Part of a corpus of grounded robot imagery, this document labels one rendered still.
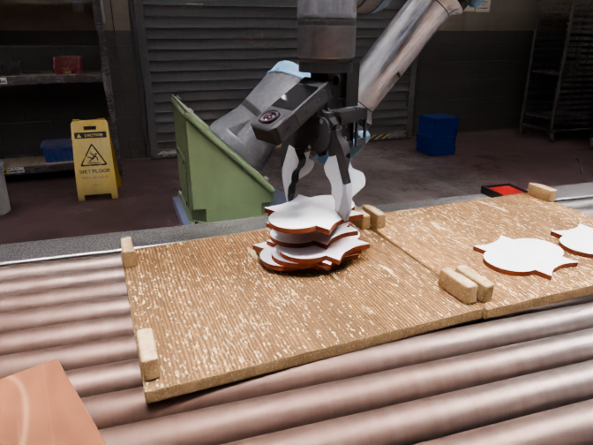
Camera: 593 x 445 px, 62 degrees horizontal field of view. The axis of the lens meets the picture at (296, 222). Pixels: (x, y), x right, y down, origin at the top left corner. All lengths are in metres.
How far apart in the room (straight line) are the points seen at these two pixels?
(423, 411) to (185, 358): 0.25
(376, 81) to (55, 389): 0.84
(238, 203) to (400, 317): 0.53
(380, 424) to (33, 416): 0.29
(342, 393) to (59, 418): 0.28
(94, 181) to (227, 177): 3.18
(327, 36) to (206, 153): 0.44
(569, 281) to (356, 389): 0.37
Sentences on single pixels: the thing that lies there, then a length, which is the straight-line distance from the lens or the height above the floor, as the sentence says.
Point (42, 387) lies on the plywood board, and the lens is 0.38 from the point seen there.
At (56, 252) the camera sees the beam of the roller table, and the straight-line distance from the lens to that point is 0.91.
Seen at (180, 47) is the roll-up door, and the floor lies 1.10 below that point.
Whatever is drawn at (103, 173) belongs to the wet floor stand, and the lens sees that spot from 4.15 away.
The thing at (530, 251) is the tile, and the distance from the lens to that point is 0.83.
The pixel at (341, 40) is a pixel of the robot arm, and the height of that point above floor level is 1.25.
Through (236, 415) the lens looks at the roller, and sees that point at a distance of 0.50.
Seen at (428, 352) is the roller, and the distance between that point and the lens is 0.61.
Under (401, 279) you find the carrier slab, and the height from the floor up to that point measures 0.94.
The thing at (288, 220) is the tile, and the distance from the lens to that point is 0.67.
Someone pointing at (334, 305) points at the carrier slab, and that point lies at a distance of 0.63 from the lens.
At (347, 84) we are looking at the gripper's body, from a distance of 0.69.
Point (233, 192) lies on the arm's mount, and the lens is 1.03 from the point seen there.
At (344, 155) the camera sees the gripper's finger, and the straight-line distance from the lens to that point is 0.64.
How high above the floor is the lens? 1.26
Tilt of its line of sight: 21 degrees down
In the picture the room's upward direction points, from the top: straight up
